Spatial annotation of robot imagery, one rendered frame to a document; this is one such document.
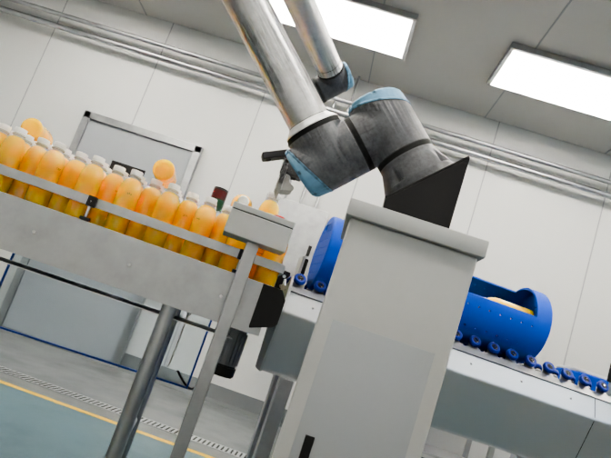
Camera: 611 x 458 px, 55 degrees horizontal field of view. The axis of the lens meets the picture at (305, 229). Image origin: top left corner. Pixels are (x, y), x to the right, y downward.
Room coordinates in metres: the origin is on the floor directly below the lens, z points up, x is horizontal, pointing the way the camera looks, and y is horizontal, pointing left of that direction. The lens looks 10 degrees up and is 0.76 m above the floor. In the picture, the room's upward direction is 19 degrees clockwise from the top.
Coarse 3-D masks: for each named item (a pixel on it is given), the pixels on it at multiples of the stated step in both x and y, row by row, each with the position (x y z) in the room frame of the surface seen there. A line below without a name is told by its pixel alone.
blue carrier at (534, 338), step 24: (336, 240) 2.03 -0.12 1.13; (312, 264) 2.23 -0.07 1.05; (312, 288) 2.13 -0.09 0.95; (480, 288) 2.33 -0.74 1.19; (504, 288) 2.31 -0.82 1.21; (528, 288) 2.23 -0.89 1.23; (480, 312) 2.09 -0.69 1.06; (504, 312) 2.10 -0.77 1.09; (552, 312) 2.14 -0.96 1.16; (480, 336) 2.14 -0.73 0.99; (504, 336) 2.13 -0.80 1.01; (528, 336) 2.12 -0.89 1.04
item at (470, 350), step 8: (296, 288) 2.04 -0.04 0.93; (312, 296) 2.04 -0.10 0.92; (320, 296) 2.05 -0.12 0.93; (456, 344) 2.11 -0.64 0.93; (464, 352) 2.11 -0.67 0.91; (472, 352) 2.12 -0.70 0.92; (480, 352) 2.13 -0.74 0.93; (488, 352) 2.14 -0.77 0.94; (488, 360) 2.12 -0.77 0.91; (496, 360) 2.13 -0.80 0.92; (504, 360) 2.14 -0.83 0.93; (512, 368) 2.13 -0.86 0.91; (520, 368) 2.14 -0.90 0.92; (528, 368) 2.15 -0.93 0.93; (536, 376) 2.14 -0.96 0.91; (544, 376) 2.15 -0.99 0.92; (552, 376) 2.16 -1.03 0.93; (560, 376) 2.18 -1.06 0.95; (560, 384) 2.15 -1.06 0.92; (568, 384) 2.16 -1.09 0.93; (576, 392) 2.16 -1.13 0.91; (584, 392) 2.17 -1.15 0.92; (592, 392) 2.18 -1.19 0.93; (600, 392) 2.19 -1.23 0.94; (600, 400) 2.17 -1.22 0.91; (608, 400) 2.18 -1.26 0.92
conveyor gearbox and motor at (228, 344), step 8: (232, 328) 2.39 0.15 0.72; (232, 336) 2.39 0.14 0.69; (240, 336) 2.40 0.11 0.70; (232, 344) 2.39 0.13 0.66; (240, 344) 2.40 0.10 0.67; (224, 352) 2.39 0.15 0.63; (232, 352) 2.40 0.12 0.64; (240, 352) 2.42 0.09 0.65; (224, 360) 2.39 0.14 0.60; (232, 360) 2.40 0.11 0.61; (216, 368) 2.39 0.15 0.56; (224, 368) 2.39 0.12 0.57; (232, 368) 2.41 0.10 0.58; (224, 376) 2.40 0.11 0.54; (232, 376) 2.42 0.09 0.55
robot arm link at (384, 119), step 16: (368, 96) 1.39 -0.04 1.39; (384, 96) 1.38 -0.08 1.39; (400, 96) 1.39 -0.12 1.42; (352, 112) 1.44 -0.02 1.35; (368, 112) 1.39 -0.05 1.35; (384, 112) 1.38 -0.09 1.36; (400, 112) 1.38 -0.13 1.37; (352, 128) 1.40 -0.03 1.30; (368, 128) 1.39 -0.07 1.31; (384, 128) 1.38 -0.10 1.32; (400, 128) 1.37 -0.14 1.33; (416, 128) 1.38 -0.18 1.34; (368, 144) 1.40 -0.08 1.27; (384, 144) 1.39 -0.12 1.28; (400, 144) 1.37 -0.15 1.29; (368, 160) 1.42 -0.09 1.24
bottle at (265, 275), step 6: (264, 252) 1.97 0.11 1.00; (270, 252) 1.95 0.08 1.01; (270, 258) 1.94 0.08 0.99; (276, 258) 1.95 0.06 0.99; (282, 258) 1.96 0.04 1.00; (258, 270) 1.96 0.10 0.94; (264, 270) 1.95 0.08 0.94; (270, 270) 1.94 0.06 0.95; (258, 276) 1.95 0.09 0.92; (264, 276) 1.94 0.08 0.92; (270, 276) 1.95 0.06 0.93; (276, 276) 1.97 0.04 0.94; (264, 282) 1.94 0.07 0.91; (270, 282) 1.95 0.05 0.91
